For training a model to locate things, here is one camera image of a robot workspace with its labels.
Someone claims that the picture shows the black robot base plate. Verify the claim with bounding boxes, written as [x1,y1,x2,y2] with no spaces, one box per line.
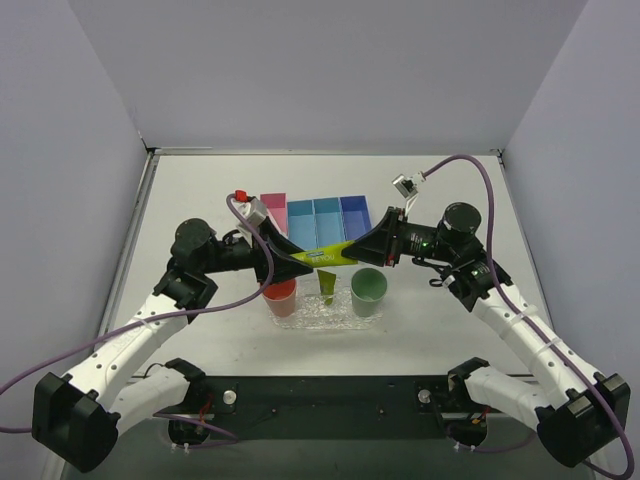
[165,375,489,445]

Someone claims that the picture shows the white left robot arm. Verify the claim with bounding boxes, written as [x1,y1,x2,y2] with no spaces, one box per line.
[31,218,311,473]

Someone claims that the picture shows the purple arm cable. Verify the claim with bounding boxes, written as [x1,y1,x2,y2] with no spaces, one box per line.
[0,192,275,449]
[419,154,632,477]

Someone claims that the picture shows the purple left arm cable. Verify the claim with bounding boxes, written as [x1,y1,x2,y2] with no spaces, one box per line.
[0,192,275,449]

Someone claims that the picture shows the small green toothpaste tube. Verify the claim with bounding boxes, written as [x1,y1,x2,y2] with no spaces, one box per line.
[317,270,337,305]

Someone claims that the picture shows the clear textured tray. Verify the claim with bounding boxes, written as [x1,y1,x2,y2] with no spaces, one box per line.
[269,281,383,330]

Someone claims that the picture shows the dark blue drawer bin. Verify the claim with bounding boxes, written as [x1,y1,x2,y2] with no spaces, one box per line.
[339,195,372,241]

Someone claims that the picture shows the aluminium table frame rail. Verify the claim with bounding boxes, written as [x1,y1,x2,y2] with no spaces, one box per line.
[113,155,548,376]

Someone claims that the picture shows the pink drawer bin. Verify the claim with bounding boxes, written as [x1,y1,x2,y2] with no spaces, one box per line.
[260,193,288,237]

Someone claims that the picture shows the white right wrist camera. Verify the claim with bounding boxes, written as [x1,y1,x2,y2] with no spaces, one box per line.
[392,172,425,220]

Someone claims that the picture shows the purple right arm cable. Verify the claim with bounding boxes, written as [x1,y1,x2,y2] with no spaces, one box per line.
[419,154,632,477]

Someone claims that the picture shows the large green toothpaste tube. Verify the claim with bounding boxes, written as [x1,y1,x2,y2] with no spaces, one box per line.
[292,241,358,269]

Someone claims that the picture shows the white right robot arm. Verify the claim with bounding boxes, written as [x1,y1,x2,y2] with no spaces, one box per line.
[342,203,631,467]

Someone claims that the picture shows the teal drawer bin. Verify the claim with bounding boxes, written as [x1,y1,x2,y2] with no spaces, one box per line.
[287,200,317,250]

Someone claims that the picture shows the light blue drawer bin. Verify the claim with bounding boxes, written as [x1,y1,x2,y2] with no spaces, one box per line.
[313,197,345,247]

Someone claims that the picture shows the green plastic cup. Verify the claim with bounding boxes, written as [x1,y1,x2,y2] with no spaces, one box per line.
[350,268,388,317]

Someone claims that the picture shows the orange plastic cup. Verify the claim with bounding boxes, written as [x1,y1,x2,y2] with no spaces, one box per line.
[262,279,297,318]

